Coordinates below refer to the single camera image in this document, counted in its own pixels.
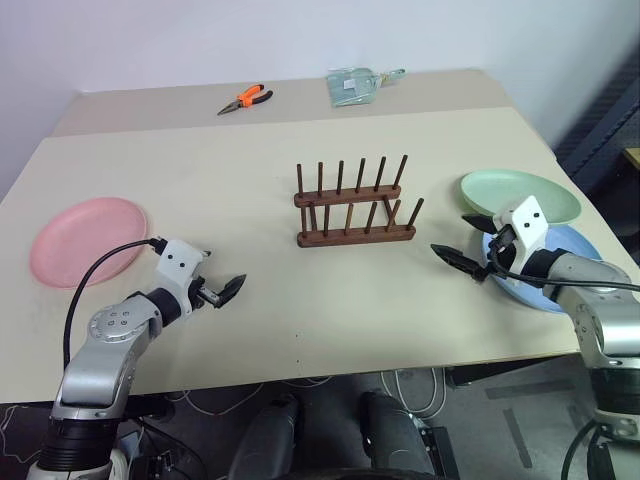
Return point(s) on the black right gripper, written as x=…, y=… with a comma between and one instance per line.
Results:
x=505, y=250

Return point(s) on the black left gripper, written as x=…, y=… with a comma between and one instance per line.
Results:
x=205, y=292

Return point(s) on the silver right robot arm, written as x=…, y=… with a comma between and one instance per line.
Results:
x=600, y=310

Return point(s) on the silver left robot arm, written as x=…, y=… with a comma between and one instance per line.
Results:
x=110, y=340

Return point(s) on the wooden dish rack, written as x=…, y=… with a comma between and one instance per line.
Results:
x=356, y=235

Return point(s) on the light green round plate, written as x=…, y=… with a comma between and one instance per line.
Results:
x=520, y=192

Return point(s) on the light blue round plate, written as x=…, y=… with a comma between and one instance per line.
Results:
x=575, y=246

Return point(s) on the pink round plate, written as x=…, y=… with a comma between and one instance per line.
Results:
x=87, y=240

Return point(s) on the dark rounded shape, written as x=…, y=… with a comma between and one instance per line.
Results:
x=395, y=440
x=265, y=440

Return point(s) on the black ribbed panel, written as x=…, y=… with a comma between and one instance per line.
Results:
x=600, y=125

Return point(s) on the cardboard box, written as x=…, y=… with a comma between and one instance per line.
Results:
x=633, y=159

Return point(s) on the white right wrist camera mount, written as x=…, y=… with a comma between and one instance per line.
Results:
x=527, y=220

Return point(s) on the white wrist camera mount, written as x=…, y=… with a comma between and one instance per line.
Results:
x=175, y=265
x=527, y=220

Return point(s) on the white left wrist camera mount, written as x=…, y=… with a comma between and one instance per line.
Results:
x=175, y=265

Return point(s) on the black table frame bar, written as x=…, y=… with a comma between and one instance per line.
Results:
x=510, y=372

